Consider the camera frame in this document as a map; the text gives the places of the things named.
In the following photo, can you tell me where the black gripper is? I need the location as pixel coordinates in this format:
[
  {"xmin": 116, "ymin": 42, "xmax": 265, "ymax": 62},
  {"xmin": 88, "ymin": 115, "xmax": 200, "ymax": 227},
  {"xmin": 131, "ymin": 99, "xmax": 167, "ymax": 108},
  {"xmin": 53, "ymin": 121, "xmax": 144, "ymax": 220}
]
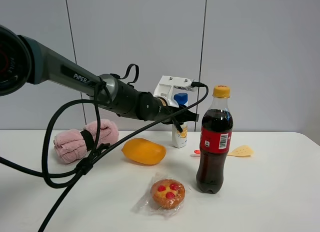
[{"xmin": 157, "ymin": 105, "xmax": 199, "ymax": 124}]

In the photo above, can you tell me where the white blue shampoo bottle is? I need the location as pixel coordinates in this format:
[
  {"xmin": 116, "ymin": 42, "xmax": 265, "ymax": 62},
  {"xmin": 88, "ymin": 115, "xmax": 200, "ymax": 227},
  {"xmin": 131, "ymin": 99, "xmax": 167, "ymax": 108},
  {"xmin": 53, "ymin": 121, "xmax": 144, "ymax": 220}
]
[{"xmin": 172, "ymin": 93, "xmax": 188, "ymax": 148}]

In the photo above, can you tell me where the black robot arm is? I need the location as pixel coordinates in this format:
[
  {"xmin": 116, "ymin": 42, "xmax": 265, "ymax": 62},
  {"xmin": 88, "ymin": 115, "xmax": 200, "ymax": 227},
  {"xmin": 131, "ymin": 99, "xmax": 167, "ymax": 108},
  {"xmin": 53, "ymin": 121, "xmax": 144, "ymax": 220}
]
[{"xmin": 0, "ymin": 27, "xmax": 199, "ymax": 124}]

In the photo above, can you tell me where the small red white object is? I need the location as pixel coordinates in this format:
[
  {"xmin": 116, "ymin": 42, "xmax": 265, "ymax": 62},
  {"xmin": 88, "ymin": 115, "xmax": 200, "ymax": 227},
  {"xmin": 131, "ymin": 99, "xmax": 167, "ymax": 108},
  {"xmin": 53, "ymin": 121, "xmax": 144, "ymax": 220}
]
[{"xmin": 191, "ymin": 149, "xmax": 201, "ymax": 157}]

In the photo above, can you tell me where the cola bottle yellow cap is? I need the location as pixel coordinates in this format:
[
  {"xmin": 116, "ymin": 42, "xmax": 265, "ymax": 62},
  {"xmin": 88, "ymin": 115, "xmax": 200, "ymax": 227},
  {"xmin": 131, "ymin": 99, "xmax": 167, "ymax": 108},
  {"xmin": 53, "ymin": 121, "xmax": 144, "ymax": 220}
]
[{"xmin": 196, "ymin": 85, "xmax": 234, "ymax": 194}]

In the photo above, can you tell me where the yellow mango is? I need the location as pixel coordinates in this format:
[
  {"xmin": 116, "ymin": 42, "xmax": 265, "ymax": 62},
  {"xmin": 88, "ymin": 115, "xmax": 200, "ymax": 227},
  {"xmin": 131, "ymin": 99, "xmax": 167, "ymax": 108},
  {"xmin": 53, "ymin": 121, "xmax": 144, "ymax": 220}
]
[{"xmin": 122, "ymin": 138, "xmax": 167, "ymax": 165}]

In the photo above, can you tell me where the yellow cheese slice toy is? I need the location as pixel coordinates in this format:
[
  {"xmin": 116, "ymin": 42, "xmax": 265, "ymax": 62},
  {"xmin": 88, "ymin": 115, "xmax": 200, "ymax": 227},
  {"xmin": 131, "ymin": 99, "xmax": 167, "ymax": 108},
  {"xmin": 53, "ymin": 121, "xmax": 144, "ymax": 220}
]
[{"xmin": 228, "ymin": 145, "xmax": 254, "ymax": 157}]

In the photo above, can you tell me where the wrapped raspberry tart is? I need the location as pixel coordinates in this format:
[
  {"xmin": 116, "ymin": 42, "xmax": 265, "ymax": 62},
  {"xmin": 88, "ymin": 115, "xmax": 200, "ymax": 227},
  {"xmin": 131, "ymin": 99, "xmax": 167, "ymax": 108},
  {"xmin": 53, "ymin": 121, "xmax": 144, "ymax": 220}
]
[{"xmin": 131, "ymin": 172, "xmax": 191, "ymax": 219}]

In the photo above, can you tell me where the rolled pink towel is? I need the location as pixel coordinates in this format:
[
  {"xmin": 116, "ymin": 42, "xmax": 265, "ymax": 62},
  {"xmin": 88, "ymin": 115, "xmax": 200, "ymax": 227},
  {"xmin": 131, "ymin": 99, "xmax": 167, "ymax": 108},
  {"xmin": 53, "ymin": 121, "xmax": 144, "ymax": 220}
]
[{"xmin": 53, "ymin": 119, "xmax": 119, "ymax": 163}]

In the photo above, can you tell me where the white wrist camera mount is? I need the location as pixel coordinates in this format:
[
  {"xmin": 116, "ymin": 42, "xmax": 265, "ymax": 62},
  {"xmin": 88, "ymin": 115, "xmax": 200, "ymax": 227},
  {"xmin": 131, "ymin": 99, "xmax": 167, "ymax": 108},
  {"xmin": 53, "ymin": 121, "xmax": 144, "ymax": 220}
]
[{"xmin": 153, "ymin": 76, "xmax": 195, "ymax": 108}]

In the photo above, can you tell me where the thick black cable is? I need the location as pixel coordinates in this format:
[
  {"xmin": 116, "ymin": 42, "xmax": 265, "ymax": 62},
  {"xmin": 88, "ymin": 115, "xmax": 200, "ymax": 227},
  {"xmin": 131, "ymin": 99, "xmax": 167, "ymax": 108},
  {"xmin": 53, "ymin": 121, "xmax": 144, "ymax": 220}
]
[{"xmin": 0, "ymin": 81, "xmax": 209, "ymax": 232}]

